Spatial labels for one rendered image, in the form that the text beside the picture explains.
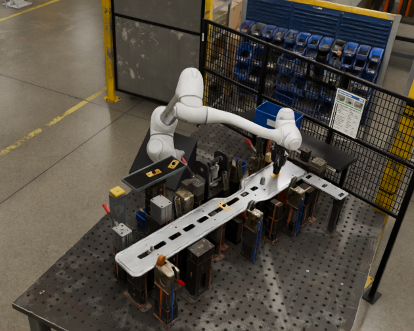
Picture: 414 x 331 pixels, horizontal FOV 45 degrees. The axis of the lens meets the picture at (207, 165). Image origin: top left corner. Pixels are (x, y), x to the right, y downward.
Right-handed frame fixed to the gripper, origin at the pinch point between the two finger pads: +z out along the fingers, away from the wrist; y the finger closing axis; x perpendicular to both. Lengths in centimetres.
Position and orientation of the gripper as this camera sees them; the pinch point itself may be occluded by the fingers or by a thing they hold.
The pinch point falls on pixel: (276, 168)
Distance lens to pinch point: 312.3
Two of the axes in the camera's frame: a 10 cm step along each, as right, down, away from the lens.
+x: 7.1, -3.6, 6.0
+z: -0.6, 8.2, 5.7
